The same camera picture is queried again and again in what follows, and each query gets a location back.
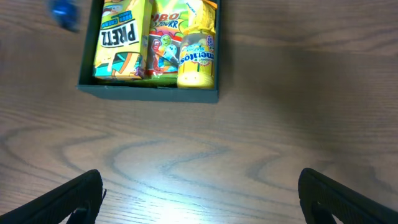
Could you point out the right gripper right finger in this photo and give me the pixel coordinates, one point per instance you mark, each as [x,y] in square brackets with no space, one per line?
[324,200]

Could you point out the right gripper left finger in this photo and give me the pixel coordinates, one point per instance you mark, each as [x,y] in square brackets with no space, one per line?
[78,200]

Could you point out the Pretz snack box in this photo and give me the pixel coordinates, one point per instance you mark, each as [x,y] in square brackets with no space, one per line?
[121,51]

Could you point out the yellow Mentos gum bottle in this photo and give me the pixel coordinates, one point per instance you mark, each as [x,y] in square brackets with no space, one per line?
[196,61]

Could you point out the dark blue candy bar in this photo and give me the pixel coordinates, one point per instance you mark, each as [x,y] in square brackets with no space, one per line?
[66,13]

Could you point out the black gift box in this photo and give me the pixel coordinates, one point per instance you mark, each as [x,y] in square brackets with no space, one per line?
[87,83]

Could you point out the Haribo gummy candy bag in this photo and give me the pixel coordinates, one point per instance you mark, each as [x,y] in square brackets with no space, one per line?
[169,19]

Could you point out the yellow candy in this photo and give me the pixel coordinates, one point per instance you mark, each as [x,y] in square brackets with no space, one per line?
[201,16]

